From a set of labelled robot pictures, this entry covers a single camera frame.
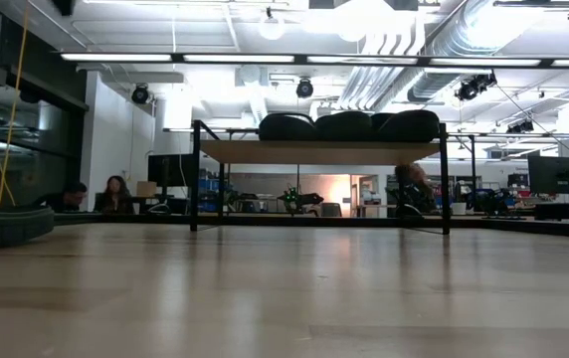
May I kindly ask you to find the wooden shelf with black legs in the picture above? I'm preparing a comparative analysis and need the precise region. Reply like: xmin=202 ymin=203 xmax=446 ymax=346
xmin=189 ymin=118 xmax=453 ymax=236

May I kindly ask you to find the person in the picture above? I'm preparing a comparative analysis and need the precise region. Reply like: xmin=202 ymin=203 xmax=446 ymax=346
xmin=394 ymin=162 xmax=435 ymax=218
xmin=33 ymin=181 xmax=90 ymax=214
xmin=94 ymin=174 xmax=135 ymax=215

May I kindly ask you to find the LED light bar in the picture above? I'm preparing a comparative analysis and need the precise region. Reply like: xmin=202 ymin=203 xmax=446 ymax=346
xmin=60 ymin=52 xmax=569 ymax=69

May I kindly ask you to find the black computer monitor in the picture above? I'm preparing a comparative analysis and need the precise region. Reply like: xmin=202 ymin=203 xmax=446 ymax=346
xmin=147 ymin=153 xmax=195 ymax=189
xmin=527 ymin=155 xmax=569 ymax=196

